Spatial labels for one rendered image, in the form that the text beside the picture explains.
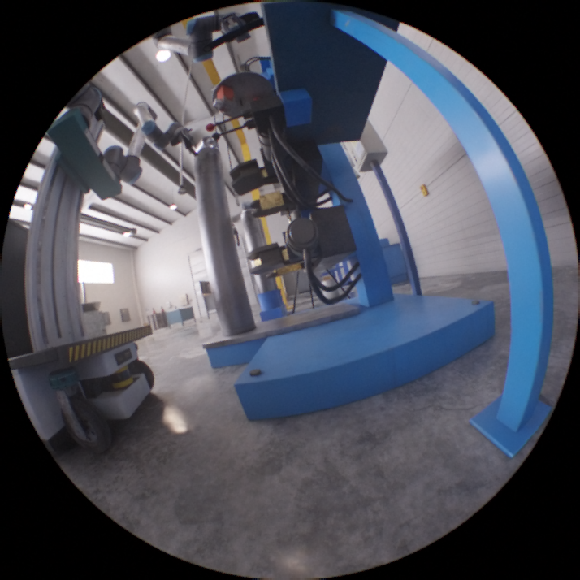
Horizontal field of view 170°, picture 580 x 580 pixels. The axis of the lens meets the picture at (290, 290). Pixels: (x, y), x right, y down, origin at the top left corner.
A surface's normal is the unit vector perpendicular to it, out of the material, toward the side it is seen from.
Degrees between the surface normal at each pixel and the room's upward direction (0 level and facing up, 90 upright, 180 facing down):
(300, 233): 90
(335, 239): 90
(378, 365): 90
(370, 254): 90
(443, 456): 0
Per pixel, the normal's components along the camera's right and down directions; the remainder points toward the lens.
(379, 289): -0.07, 0.01
